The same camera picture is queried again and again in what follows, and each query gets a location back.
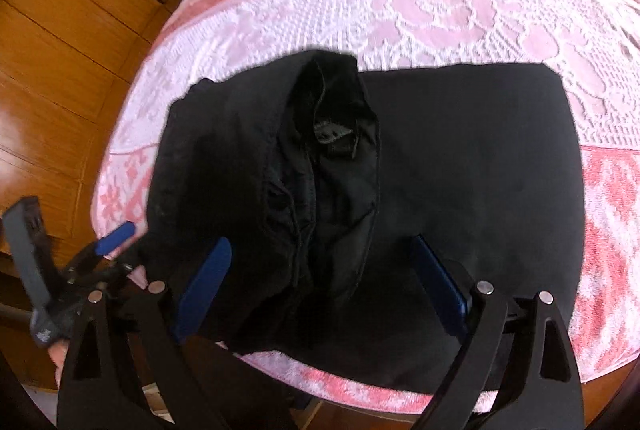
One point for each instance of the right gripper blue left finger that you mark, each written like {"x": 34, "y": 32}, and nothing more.
{"x": 202, "y": 290}

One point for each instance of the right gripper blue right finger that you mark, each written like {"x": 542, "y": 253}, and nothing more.
{"x": 450, "y": 303}

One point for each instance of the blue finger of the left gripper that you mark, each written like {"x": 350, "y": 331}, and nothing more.
{"x": 115, "y": 239}

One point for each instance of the black padded pants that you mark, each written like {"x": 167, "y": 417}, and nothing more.
{"x": 321, "y": 175}

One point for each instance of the person left hand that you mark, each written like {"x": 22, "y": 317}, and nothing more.
{"x": 57, "y": 353}

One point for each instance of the orange wooden wardrobe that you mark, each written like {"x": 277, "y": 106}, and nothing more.
{"x": 66, "y": 68}

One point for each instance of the pink patterned bed blanket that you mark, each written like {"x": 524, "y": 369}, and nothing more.
{"x": 592, "y": 44}

